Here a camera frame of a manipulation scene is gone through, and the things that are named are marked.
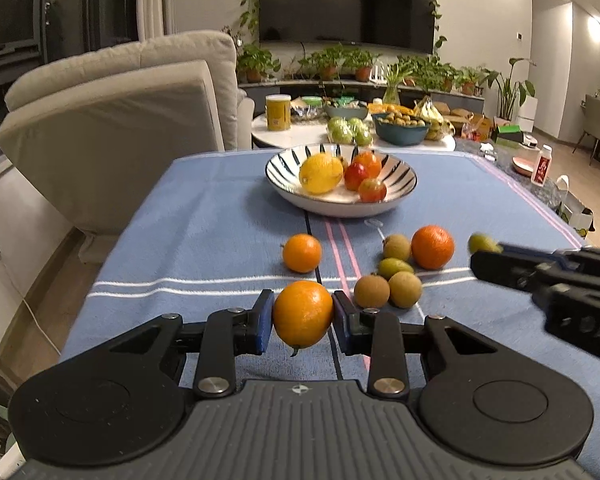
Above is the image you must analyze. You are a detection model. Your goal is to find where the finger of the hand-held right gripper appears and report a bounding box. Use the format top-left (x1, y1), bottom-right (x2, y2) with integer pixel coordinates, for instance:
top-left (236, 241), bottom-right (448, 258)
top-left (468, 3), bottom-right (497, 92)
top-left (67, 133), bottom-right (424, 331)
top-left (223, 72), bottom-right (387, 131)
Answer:
top-left (497, 244), bottom-right (600, 264)
top-left (470, 250), bottom-right (561, 293)

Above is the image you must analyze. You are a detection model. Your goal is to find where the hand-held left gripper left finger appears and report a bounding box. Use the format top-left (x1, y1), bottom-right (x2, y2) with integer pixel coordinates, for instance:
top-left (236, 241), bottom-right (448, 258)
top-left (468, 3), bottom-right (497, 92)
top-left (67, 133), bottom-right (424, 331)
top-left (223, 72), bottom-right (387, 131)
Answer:
top-left (105, 289), bottom-right (277, 400)

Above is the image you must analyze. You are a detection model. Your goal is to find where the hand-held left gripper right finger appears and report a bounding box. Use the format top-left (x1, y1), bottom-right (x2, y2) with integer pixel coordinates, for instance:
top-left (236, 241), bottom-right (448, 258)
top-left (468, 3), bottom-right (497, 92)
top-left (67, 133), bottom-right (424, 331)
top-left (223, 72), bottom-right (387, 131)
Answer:
top-left (331, 290), bottom-right (501, 401)

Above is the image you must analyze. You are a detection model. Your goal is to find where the small green fruit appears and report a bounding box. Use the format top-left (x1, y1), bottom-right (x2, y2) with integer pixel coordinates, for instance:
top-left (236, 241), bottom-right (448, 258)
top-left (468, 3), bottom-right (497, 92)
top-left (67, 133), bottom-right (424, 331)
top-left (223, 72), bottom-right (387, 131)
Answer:
top-left (377, 257), bottom-right (415, 281)
top-left (467, 232), bottom-right (503, 256)

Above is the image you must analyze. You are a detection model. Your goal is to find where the small orange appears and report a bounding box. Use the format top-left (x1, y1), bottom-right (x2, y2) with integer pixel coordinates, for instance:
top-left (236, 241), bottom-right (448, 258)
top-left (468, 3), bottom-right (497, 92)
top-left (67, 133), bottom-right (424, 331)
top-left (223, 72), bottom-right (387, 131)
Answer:
top-left (282, 234), bottom-right (324, 274)
top-left (272, 280), bottom-right (335, 356)

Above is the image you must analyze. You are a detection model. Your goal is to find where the large dark orange tangerine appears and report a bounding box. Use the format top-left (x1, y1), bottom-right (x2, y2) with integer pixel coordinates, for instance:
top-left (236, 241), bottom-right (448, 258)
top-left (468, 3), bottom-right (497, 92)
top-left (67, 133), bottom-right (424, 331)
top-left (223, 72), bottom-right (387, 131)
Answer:
top-left (411, 225), bottom-right (456, 271)

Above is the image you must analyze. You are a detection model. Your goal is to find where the white black-striped bowl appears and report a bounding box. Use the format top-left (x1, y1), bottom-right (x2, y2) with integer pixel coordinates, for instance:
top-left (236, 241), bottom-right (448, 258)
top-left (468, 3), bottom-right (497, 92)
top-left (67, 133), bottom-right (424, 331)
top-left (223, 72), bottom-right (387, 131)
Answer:
top-left (265, 143), bottom-right (418, 218)

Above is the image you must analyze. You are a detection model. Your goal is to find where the red apple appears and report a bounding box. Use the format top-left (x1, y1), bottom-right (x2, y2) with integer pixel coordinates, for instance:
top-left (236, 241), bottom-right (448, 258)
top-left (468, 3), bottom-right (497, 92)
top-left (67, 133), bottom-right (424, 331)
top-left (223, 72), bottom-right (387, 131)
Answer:
top-left (358, 178), bottom-right (388, 204)
top-left (343, 164), bottom-right (370, 192)

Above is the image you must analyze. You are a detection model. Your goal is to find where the yellow lemon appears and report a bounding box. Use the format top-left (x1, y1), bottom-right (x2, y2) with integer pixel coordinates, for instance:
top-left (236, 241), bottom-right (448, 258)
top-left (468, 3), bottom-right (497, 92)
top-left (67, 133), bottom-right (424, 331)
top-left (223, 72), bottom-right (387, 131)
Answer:
top-left (299, 154), bottom-right (345, 196)

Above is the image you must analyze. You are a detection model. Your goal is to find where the reddish orange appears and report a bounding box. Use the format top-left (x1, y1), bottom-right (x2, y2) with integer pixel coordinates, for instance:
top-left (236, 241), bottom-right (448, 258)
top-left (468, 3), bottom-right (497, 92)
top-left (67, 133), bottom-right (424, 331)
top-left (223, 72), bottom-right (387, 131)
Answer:
top-left (352, 151), bottom-right (383, 178)

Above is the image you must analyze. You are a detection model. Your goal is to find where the pile of small green-brown fruits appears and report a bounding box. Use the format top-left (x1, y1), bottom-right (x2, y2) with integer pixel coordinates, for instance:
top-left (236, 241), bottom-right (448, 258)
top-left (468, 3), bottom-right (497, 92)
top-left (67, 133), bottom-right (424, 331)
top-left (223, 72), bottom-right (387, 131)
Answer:
top-left (378, 112), bottom-right (426, 127)

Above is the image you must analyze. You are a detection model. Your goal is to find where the white shopping bag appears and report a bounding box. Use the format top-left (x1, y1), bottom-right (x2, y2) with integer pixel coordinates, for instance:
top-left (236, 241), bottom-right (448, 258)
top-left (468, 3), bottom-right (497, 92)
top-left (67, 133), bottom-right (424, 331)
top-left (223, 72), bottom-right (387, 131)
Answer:
top-left (555, 175), bottom-right (596, 238)

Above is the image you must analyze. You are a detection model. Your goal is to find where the dark stone table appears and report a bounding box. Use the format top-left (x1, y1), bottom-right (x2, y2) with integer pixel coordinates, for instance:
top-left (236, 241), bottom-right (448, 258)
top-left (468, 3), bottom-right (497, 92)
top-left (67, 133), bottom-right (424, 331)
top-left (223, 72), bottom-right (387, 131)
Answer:
top-left (452, 137), bottom-right (563, 211)

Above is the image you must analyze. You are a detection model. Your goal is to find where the white bottle red label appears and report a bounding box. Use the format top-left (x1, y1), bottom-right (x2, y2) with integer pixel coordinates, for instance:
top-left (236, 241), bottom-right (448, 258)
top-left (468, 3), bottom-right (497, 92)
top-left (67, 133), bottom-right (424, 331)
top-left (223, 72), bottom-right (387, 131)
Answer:
top-left (530, 144), bottom-right (553, 185)

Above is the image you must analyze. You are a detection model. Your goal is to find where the blue striped tablecloth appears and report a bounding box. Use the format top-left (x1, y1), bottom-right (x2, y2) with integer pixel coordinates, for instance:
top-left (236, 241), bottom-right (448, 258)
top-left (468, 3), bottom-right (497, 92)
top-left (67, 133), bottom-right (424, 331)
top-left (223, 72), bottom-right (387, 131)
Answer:
top-left (60, 147), bottom-right (600, 480)

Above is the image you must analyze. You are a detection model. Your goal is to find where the green box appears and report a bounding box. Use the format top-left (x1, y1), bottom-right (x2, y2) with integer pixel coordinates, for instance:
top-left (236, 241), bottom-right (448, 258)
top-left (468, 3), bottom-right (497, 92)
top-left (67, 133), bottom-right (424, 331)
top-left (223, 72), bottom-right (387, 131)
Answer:
top-left (492, 125), bottom-right (526, 145)

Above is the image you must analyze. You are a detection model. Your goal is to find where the grey dining chair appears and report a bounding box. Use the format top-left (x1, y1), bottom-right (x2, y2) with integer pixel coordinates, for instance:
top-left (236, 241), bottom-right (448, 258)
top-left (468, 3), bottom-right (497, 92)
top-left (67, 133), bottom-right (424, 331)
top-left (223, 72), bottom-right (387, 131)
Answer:
top-left (572, 94), bottom-right (600, 166)

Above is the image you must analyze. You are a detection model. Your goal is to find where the open cardboard box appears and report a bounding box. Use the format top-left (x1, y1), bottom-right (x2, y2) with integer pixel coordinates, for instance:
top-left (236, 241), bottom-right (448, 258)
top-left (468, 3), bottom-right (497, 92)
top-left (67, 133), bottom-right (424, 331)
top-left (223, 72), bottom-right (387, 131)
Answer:
top-left (450, 108), bottom-right (496, 141)

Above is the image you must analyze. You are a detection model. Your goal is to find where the white floor appliance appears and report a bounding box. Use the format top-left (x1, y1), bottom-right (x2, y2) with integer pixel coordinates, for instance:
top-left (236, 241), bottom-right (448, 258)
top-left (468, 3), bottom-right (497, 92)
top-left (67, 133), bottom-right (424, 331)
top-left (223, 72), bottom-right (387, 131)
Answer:
top-left (517, 95), bottom-right (539, 128)

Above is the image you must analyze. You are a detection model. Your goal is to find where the teal bowl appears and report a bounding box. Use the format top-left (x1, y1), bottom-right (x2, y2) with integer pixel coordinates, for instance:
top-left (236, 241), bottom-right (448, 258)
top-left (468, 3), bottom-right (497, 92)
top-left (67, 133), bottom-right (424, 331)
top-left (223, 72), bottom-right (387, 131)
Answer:
top-left (371, 112), bottom-right (432, 147)

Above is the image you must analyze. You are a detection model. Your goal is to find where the bunch of bananas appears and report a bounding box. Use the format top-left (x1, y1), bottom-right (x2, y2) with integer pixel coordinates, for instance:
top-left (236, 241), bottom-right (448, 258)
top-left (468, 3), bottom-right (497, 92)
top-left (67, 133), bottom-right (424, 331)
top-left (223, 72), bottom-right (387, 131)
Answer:
top-left (412, 96), bottom-right (456, 141)

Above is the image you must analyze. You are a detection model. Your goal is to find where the tall floor plant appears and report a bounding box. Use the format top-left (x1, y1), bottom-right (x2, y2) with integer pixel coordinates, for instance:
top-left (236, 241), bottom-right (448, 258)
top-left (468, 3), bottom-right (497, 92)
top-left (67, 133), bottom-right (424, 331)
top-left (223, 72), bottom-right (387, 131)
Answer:
top-left (485, 57), bottom-right (537, 121)

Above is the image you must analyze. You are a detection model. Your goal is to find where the round white coffee table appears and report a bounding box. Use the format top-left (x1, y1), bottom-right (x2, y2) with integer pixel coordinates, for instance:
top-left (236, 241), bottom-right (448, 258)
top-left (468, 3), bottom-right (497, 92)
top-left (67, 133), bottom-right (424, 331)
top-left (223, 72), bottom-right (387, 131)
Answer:
top-left (251, 110), bottom-right (457, 152)

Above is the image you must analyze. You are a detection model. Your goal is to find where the potted green plant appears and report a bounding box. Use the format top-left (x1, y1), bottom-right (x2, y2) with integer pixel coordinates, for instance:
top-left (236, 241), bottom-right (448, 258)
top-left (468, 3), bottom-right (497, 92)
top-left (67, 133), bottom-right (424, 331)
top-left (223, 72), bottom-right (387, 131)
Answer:
top-left (342, 49), bottom-right (383, 83)
top-left (405, 55), bottom-right (458, 93)
top-left (235, 42), bottom-right (281, 84)
top-left (457, 66), bottom-right (486, 97)
top-left (300, 45), bottom-right (353, 81)

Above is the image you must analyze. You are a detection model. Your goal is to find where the bag of green apples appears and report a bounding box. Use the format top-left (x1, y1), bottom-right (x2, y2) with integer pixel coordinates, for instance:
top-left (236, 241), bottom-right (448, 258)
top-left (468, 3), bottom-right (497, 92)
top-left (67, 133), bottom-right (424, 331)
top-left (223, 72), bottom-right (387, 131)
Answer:
top-left (326, 117), bottom-right (373, 146)

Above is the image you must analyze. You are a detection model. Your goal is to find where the yellow basket of oranges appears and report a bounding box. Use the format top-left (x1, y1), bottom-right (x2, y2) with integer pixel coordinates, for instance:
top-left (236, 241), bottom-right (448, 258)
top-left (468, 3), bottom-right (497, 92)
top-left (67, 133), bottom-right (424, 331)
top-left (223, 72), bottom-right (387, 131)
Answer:
top-left (367, 101), bottom-right (415, 116)

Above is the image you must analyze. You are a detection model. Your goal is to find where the yellow can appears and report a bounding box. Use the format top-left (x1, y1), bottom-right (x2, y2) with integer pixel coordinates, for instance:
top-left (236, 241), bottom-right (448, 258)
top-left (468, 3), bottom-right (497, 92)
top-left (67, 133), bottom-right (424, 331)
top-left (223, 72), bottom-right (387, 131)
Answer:
top-left (265, 94), bottom-right (292, 132)

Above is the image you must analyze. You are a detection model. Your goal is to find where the glass vase with plant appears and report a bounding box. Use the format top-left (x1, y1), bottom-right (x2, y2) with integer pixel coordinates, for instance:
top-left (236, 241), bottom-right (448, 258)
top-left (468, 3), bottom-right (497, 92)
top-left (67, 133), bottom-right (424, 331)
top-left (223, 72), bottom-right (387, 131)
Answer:
top-left (380, 62), bottom-right (416, 106)

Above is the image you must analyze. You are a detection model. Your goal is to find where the plate of foil snacks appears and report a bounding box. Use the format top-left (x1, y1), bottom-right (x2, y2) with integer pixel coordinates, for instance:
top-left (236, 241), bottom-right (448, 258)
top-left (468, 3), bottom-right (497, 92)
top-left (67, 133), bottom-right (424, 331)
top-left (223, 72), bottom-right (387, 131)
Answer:
top-left (290, 102), bottom-right (326, 123)

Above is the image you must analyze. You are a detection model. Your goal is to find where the grey bowl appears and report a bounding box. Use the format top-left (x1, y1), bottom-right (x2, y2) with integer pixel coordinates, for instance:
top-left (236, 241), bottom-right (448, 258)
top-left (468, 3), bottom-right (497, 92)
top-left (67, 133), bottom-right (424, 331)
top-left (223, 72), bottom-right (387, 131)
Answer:
top-left (324, 100), bottom-right (370, 121)

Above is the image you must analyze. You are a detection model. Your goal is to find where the dark television cabinet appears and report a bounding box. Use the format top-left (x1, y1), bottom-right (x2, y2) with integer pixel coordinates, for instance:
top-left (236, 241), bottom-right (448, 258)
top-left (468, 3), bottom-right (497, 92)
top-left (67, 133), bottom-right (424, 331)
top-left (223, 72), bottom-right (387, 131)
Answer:
top-left (237, 77), bottom-right (486, 111)

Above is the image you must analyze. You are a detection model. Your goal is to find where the beige recliner sofa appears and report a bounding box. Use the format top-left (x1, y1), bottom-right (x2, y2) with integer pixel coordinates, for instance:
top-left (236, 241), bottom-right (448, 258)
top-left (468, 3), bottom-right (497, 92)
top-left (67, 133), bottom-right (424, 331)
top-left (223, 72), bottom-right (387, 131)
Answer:
top-left (0, 30), bottom-right (256, 266)

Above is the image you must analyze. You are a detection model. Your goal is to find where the red berry branch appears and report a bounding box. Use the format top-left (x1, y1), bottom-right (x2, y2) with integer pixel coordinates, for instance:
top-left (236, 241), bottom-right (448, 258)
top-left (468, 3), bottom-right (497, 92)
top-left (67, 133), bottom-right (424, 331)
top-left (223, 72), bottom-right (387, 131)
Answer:
top-left (222, 25), bottom-right (246, 53)

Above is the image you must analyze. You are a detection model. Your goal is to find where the trailing green vine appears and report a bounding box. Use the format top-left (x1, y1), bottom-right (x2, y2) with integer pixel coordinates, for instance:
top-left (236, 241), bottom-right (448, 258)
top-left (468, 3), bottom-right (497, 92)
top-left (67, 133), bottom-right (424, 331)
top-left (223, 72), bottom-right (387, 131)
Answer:
top-left (237, 0), bottom-right (448, 56)

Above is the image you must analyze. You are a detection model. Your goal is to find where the dark glass window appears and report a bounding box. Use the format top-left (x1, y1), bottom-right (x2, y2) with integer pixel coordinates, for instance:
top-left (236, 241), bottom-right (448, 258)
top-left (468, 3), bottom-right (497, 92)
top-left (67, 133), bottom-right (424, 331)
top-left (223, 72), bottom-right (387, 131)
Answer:
top-left (0, 0), bottom-right (141, 171)

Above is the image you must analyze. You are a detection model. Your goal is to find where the white power cable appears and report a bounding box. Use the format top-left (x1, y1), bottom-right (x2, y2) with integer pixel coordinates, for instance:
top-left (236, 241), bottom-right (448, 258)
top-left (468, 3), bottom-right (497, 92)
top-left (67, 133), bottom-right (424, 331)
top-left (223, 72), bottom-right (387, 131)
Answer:
top-left (0, 255), bottom-right (62, 356)

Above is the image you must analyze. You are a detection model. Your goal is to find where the wall-mounted black television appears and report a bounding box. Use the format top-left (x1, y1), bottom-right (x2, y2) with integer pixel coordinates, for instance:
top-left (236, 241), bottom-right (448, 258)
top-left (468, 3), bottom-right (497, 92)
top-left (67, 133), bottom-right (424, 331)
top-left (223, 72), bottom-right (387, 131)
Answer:
top-left (258, 0), bottom-right (437, 54)

